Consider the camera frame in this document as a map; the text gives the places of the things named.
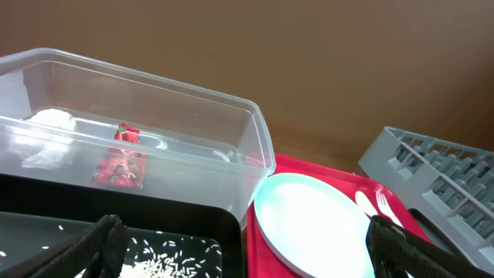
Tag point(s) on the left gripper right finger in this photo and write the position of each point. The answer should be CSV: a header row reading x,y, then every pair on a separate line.
x,y
397,253

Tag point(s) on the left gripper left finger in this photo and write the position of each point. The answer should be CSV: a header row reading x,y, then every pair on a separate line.
x,y
97,251

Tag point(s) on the white plastic fork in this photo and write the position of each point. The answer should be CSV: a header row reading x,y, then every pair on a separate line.
x,y
386,209

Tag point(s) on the rice and food scraps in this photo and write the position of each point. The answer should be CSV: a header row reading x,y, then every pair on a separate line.
x,y
149,253

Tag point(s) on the white plastic spoon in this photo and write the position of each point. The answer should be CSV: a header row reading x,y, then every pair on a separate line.
x,y
365,204

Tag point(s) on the light blue plate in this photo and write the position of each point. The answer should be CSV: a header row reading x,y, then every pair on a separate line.
x,y
313,228

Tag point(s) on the red snack wrapper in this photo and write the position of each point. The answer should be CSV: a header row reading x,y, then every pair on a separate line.
x,y
121,168

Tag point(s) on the white napkin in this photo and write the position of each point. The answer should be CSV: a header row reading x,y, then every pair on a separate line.
x,y
52,151

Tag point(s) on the grey dishwasher rack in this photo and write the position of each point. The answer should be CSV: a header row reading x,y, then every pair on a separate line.
x,y
450,184

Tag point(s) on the black plastic tray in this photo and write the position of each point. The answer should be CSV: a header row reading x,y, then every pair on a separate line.
x,y
29,202

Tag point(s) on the clear plastic bin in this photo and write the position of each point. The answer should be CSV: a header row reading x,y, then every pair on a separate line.
x,y
202,146

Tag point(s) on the red serving tray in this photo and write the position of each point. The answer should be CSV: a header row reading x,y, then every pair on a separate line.
x,y
263,263

